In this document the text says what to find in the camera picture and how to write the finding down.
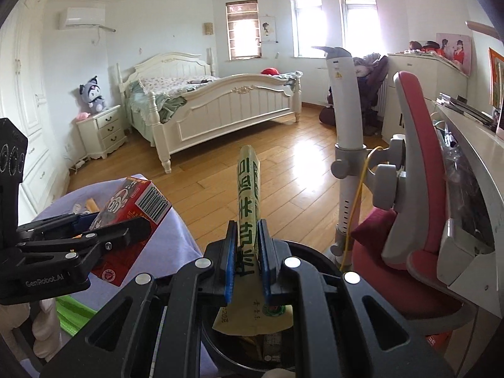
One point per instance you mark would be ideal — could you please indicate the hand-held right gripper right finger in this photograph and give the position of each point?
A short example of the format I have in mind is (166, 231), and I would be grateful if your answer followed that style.
(264, 262)

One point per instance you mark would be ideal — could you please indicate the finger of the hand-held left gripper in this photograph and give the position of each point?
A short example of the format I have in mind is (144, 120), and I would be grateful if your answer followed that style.
(118, 233)
(59, 222)

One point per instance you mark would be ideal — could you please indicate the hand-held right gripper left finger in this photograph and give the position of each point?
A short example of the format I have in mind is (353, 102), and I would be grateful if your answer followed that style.
(230, 262)

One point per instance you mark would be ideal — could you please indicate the gold sachet packet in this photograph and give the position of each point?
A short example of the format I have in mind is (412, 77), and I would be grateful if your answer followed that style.
(91, 204)

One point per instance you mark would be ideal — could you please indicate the red printed carton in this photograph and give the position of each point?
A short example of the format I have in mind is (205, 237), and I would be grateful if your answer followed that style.
(138, 201)

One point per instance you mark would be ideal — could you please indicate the black round bin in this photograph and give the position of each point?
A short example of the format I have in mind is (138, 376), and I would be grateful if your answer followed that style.
(319, 257)

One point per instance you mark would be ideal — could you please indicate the green yellow sachet packet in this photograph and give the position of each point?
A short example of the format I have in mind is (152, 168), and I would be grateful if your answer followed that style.
(248, 189)

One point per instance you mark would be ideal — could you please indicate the person's left hand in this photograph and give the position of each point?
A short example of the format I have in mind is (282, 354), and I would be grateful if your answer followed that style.
(43, 323)

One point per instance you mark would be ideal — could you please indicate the purple floral cloth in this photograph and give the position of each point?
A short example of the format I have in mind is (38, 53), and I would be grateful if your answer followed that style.
(173, 244)

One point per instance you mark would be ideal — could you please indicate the white power strip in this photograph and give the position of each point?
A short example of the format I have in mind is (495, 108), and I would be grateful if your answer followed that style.
(78, 163)

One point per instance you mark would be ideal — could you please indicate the green plastic sheet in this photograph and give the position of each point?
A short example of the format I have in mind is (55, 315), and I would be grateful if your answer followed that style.
(73, 317)

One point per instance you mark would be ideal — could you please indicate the white nightstand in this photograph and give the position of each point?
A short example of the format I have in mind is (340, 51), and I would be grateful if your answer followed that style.
(104, 132)

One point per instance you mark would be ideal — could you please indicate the small pink plush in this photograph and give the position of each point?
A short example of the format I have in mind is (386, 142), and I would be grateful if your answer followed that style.
(83, 116)

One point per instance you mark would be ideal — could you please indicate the dark red cushion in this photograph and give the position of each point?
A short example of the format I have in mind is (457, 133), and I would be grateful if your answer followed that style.
(374, 232)

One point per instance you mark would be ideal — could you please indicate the white wardrobe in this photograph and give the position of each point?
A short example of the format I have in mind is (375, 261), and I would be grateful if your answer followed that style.
(23, 86)

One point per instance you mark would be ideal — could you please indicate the purple plush toy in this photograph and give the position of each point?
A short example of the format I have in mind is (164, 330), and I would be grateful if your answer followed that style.
(93, 94)

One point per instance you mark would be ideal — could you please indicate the white wooden bed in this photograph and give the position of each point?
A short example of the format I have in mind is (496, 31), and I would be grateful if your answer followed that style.
(236, 102)

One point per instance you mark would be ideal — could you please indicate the white standing fan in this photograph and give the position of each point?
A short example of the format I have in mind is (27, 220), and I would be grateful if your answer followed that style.
(346, 106)

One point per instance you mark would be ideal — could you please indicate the red cloth item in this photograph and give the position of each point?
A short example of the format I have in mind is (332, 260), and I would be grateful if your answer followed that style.
(269, 71)

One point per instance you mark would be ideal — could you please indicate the white air conditioner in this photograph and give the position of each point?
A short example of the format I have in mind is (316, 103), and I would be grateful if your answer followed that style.
(82, 17)

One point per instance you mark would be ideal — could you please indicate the pink grey desk chair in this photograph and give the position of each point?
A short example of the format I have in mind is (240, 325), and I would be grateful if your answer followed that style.
(413, 126)

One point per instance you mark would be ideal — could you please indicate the dark massage chair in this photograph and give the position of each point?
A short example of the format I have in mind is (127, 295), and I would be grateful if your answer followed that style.
(370, 82)

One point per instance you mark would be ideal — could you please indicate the window with brown blind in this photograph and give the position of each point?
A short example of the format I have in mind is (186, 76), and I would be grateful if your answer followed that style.
(360, 19)
(243, 31)
(307, 23)

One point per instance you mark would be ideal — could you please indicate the white desk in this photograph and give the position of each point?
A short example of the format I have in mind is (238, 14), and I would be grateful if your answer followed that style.
(476, 157)

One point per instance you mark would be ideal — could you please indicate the white dresser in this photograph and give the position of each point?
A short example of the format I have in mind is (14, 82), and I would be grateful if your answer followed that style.
(429, 78)

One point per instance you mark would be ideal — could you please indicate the pink photo poster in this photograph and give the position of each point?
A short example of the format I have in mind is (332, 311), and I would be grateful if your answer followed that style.
(454, 53)

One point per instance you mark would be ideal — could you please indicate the woven wall ornament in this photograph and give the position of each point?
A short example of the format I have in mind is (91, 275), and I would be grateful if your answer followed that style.
(208, 29)

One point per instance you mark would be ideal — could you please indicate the wall scroll picture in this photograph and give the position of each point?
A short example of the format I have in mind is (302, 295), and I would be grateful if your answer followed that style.
(268, 29)

